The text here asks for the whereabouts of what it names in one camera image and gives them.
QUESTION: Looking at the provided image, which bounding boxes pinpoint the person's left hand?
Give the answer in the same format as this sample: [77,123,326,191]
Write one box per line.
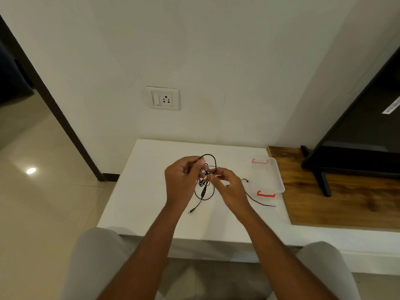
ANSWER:
[165,156,207,211]

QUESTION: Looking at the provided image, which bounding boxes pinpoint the person's right hand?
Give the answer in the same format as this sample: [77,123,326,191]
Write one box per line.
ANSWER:
[207,167,252,221]

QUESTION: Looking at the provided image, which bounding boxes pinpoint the clear box with red clips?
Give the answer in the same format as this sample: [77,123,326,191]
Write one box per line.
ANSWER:
[251,157,285,197]

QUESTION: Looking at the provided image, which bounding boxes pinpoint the person's right forearm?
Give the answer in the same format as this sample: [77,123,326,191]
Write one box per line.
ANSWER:
[237,207,340,300]

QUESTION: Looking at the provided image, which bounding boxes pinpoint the person's left forearm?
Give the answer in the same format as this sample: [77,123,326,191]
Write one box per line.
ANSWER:
[95,202,190,300]

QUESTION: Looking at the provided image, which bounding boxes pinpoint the wooden cabinet top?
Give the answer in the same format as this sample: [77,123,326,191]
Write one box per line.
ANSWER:
[266,146,400,232]

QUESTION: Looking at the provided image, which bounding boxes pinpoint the black television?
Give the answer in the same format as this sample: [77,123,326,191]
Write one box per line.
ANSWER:
[300,46,400,198]

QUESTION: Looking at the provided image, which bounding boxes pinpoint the dark blue sofa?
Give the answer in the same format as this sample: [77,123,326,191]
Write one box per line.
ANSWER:
[0,37,35,105]

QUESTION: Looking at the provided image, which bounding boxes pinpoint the short black cable tie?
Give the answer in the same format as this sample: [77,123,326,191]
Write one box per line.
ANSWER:
[241,178,277,208]

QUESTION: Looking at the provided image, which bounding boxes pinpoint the white wall socket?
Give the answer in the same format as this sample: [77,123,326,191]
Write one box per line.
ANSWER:
[145,86,180,111]

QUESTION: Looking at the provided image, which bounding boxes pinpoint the black door frame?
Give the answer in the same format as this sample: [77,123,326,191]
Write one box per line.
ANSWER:
[0,15,121,182]

